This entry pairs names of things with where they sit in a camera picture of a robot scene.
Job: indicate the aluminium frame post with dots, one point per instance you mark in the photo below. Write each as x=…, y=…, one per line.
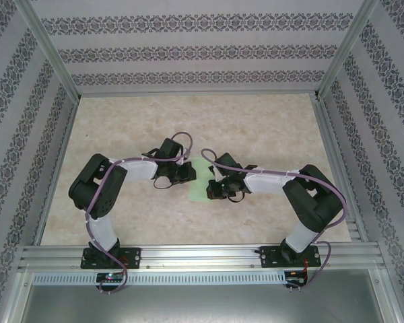
x=348, y=50
x=50, y=50

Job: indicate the aluminium side rail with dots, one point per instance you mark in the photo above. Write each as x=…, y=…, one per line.
x=330, y=134
x=64, y=141

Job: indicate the circuit board with green light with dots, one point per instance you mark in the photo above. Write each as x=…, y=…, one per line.
x=109, y=277

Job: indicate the aluminium mounting rail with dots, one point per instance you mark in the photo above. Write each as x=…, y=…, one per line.
x=198, y=256

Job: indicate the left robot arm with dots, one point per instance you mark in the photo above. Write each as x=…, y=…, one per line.
x=138, y=170

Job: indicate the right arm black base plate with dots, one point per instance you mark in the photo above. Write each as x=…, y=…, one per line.
x=269, y=257

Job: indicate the small dark circuit board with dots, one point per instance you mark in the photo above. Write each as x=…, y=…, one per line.
x=294, y=276

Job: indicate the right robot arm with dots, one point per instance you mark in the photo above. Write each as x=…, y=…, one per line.
x=266, y=183

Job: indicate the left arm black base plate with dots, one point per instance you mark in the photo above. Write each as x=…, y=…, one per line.
x=133, y=258

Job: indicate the light green paper sheet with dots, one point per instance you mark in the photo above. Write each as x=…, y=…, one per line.
x=202, y=168

